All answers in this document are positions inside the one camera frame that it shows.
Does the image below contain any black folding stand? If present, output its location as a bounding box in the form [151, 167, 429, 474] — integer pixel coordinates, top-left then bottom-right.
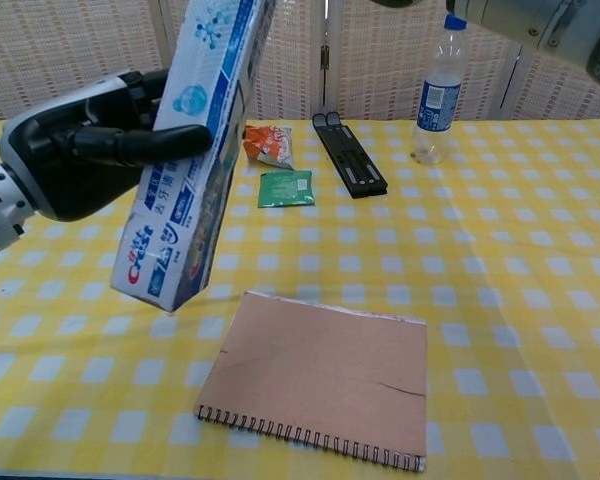
[311, 112, 390, 201]

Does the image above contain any yellow white checked tablecloth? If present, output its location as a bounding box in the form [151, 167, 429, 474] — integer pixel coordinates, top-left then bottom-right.
[0, 118, 600, 480]

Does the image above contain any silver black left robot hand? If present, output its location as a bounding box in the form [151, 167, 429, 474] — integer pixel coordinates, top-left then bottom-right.
[0, 69, 213, 223]

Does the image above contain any orange white snack packet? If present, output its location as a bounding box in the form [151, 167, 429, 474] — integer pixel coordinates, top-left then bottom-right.
[242, 124, 295, 171]

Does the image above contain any woven folding screen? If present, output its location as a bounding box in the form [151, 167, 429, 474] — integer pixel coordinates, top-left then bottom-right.
[0, 0, 600, 124]

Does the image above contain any green foil sachet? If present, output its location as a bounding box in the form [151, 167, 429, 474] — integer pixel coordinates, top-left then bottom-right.
[257, 168, 316, 209]

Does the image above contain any clear bottle blue cap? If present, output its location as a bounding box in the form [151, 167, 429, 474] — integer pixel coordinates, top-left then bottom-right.
[411, 13, 470, 166]

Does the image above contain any brown spiral notebook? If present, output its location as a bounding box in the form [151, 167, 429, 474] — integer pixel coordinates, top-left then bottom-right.
[193, 289, 429, 474]

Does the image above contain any blue white milk carton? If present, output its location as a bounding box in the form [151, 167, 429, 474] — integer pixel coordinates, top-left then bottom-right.
[109, 0, 278, 316]

